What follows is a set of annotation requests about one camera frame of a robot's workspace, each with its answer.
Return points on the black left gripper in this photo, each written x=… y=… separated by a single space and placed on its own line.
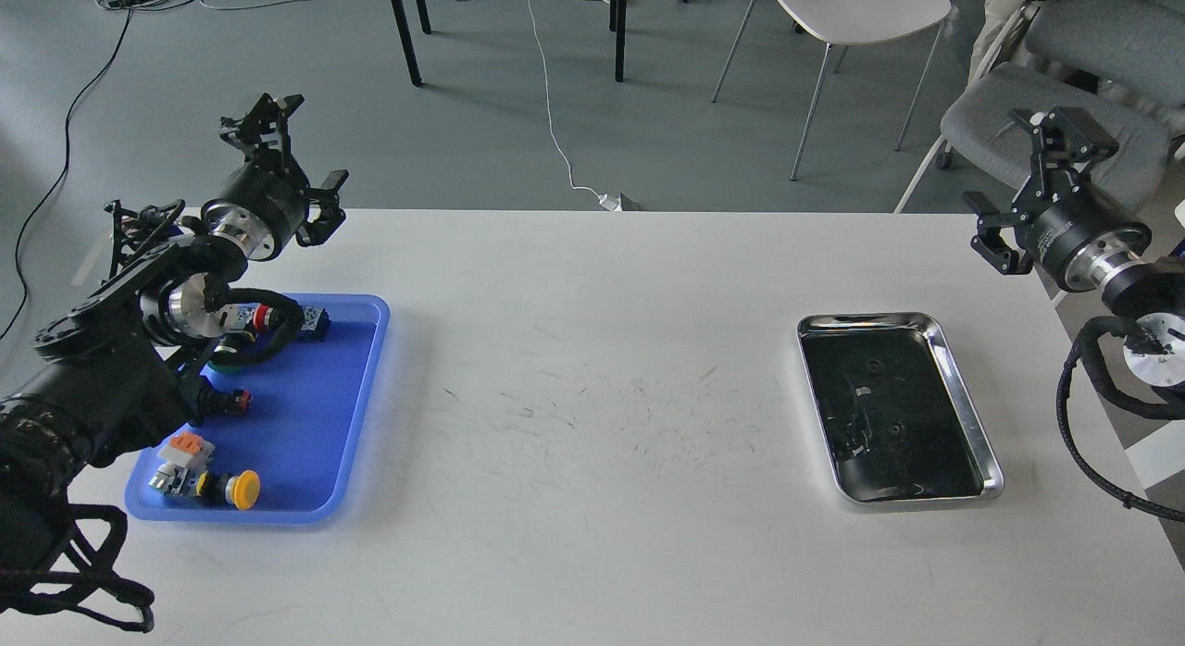
x=263 y=203

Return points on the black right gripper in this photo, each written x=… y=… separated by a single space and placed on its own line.
x=1065 y=236

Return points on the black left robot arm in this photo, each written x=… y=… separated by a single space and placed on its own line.
x=124 y=369

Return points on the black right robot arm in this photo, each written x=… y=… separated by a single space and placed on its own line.
x=1132 y=356

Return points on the black contact block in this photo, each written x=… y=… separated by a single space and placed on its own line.
x=316 y=323

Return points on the grey upholstered chair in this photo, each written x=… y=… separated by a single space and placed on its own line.
x=1120 y=60

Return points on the blue plastic tray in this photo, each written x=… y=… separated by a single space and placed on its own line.
x=308 y=406

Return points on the white plastic chair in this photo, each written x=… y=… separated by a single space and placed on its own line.
x=848 y=23

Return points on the silver metal tray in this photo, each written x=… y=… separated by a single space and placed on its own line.
x=893 y=409

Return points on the black table legs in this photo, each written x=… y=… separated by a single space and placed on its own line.
x=407 y=35

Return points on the red push button switch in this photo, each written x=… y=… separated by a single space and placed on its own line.
x=255 y=319

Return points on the green push button switch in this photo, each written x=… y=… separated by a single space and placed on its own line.
x=227 y=357

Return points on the black selector switch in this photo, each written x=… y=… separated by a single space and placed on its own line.
x=213 y=402

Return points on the orange white switch block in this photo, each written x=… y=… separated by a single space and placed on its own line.
x=186 y=459

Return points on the yellow push button switch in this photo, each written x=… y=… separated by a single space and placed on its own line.
x=226 y=490

